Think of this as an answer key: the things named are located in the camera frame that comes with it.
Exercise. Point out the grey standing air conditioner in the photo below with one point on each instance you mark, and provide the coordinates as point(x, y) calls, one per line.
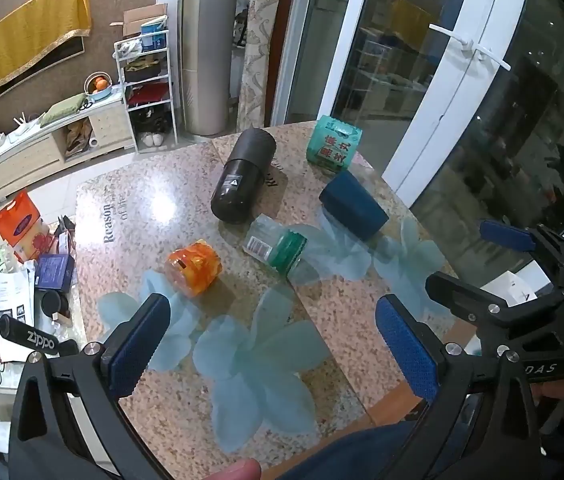
point(207, 45)

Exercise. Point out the white paper slip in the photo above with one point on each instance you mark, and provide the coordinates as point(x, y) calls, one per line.
point(519, 285)

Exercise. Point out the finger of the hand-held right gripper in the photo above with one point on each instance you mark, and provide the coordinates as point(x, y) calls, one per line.
point(507, 237)
point(467, 297)

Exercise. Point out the pair of white shoes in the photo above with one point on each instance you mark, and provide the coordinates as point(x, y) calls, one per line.
point(151, 140)

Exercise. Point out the white glass door frame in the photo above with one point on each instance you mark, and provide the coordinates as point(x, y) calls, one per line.
point(442, 85)

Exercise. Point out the dark blue cup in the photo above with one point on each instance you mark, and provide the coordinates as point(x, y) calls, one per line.
point(354, 205)

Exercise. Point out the person's left hand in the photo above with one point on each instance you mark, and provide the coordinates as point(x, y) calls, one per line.
point(237, 471)

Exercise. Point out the white metal shelf rack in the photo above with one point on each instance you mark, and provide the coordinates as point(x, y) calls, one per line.
point(145, 95)

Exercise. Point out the yellow cloth cover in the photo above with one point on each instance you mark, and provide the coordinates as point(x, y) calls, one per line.
point(26, 35)

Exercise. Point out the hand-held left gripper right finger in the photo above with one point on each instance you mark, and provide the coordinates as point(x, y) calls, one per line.
point(407, 350)

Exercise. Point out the black wall television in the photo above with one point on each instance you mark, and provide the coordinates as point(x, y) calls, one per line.
point(36, 67)

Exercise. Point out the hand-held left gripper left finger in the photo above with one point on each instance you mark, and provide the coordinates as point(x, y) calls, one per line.
point(136, 347)

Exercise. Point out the green tissue pack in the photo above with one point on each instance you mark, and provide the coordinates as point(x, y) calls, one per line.
point(334, 146)

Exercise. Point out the person's blue trouser leg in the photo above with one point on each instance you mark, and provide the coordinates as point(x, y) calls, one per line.
point(357, 452)

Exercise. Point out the black round jar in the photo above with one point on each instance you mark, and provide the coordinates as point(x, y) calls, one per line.
point(54, 302)

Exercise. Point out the clear bottle with green label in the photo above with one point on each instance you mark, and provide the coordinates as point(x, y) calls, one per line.
point(282, 249)

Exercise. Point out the white printed paper sheets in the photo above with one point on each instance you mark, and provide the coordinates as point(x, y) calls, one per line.
point(6, 292)

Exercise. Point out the black vacuum flask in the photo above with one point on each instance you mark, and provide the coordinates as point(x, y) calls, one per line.
point(243, 175)

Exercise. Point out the blue and white box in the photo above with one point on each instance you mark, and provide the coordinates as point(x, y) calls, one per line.
point(154, 35)

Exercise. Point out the dark blue box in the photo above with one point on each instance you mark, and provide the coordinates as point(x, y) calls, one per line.
point(54, 270)

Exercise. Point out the orange paper bag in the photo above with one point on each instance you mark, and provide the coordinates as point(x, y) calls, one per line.
point(17, 221)

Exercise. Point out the green cushion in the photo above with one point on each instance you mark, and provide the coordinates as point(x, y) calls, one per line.
point(64, 107)

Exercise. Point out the beige television cabinet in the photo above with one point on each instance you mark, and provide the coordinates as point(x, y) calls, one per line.
point(46, 147)

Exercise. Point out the orange plastic container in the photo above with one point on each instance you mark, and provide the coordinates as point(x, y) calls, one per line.
point(194, 266)

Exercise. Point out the patterned beige curtain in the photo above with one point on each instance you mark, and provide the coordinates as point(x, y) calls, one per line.
point(257, 45)

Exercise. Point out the red cloth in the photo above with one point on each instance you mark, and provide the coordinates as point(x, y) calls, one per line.
point(147, 92)

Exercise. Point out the long black box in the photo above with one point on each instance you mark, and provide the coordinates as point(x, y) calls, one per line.
point(29, 336)

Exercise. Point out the bowl of oranges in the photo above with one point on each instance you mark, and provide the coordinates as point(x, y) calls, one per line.
point(99, 85)

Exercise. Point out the open cardboard box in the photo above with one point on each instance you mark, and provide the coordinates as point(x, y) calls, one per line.
point(144, 16)

